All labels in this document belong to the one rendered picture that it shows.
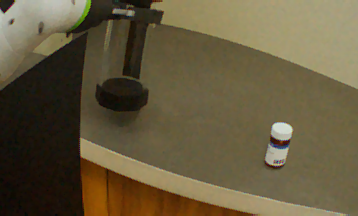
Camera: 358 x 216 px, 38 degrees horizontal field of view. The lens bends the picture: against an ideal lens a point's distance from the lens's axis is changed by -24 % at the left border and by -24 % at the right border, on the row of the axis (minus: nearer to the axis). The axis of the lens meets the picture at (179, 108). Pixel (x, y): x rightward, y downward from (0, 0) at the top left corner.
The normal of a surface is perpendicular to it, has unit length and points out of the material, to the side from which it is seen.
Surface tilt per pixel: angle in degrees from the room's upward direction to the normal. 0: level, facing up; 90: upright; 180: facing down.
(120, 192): 90
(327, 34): 90
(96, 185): 90
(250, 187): 0
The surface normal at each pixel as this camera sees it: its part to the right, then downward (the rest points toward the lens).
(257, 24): -0.42, 0.34
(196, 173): 0.11, -0.90
